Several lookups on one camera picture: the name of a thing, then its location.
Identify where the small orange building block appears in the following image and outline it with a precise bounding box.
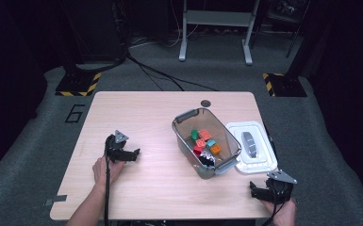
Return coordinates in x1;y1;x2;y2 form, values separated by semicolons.
209;143;223;155

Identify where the large orange-red building block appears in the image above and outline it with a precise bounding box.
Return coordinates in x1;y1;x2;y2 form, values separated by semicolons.
198;128;212;141

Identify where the grey tape strip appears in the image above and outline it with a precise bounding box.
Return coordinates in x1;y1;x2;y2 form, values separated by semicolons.
44;194;68;206

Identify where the white metal desk frame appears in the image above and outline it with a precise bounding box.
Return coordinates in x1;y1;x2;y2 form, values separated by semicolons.
178;0;261;66

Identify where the black and white toy piece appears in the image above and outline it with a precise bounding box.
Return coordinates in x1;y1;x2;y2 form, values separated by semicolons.
198;151;217;168

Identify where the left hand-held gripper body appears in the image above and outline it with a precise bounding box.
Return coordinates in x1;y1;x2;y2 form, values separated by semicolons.
104;129;130;165

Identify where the black floor cable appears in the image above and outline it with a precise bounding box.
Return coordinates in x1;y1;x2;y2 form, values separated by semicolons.
125;53;219;92

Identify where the black stand base striped edge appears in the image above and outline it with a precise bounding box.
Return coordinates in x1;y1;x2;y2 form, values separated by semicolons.
262;72;308;98
55;71;103;97

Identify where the clear brown storage box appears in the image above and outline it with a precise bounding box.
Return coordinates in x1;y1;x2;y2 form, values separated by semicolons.
171;106;243;181

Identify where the white box lid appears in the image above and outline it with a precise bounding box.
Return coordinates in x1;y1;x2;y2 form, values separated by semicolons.
225;121;279;175

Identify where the person's left hand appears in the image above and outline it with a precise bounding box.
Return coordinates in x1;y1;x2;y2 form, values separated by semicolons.
91;154;127;188

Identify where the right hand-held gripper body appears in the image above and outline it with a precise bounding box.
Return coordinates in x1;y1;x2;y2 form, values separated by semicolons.
260;169;298;206

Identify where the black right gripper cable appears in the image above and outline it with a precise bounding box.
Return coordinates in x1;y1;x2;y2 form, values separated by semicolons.
263;186;289;226

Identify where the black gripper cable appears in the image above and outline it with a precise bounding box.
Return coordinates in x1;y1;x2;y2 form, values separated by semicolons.
263;186;289;226
104;137;113;226

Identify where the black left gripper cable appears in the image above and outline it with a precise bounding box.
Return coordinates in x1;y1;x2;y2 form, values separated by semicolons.
104;137;113;226

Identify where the person's right hand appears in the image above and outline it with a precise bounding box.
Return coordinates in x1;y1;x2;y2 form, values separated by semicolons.
260;198;298;226

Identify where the black equipment cabinet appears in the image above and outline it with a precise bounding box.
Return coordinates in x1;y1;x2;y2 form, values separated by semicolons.
59;0;126;64

